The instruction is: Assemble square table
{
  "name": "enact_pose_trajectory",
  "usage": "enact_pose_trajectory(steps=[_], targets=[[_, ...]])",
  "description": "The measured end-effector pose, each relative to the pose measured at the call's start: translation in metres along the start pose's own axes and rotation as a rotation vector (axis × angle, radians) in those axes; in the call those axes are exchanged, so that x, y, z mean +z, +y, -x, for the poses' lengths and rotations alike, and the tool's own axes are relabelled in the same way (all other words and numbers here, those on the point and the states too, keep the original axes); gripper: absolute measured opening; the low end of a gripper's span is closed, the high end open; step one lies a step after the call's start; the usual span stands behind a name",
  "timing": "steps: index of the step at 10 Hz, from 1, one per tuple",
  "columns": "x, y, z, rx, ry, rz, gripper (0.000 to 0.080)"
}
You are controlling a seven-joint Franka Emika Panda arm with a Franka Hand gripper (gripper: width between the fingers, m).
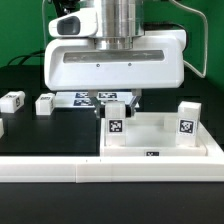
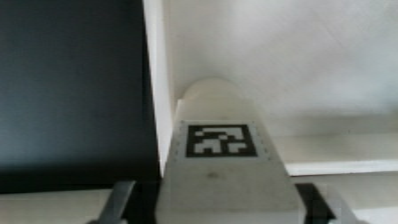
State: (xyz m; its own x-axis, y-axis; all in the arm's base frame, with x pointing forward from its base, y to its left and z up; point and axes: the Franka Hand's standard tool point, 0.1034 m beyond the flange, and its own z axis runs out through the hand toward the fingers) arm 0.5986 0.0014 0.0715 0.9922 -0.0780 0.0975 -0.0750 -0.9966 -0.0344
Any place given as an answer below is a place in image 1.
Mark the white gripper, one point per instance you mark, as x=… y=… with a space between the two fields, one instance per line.
x=154 y=61

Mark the white square tabletop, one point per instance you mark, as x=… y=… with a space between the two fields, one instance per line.
x=150 y=134

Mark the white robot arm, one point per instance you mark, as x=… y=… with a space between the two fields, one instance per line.
x=103 y=48

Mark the white marker sheet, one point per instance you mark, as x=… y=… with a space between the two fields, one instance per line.
x=81 y=99

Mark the white U-shaped obstacle fence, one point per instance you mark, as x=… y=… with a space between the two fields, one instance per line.
x=118 y=169

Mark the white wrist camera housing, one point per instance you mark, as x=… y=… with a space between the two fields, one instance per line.
x=82 y=23

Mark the black camera stand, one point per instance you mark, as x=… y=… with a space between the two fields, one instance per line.
x=64 y=7

